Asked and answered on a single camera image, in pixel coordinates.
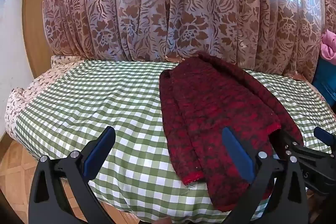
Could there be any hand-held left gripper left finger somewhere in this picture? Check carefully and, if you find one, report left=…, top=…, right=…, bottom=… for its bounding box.
left=28, top=126, right=116, bottom=224

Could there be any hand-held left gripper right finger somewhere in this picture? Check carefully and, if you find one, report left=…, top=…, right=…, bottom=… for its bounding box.
left=221, top=127, right=309, bottom=224

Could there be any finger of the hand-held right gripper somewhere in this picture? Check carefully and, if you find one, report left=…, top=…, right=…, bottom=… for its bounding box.
left=314, top=126, right=336, bottom=154
left=272, top=130, right=307, bottom=159

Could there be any red black knitted sweater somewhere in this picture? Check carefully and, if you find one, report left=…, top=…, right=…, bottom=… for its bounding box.
left=159, top=51, right=305, bottom=211

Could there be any green white checkered bed sheet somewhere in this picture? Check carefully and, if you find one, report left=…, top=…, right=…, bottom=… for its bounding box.
left=14, top=60, right=336, bottom=222

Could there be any blue cloth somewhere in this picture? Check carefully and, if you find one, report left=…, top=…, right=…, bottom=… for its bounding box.
left=312, top=56, right=336, bottom=109

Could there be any pink cloth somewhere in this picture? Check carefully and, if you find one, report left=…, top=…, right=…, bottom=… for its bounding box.
left=320, top=29, right=336, bottom=66

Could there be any floral beige bed cover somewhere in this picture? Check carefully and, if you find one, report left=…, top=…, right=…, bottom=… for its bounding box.
left=5, top=55, right=88, bottom=136

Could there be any wooden door panel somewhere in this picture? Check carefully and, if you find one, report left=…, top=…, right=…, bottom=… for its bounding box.
left=22, top=0, right=54, bottom=78

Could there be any brown floral curtain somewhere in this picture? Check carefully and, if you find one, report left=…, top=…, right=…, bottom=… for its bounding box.
left=42, top=0, right=336, bottom=83

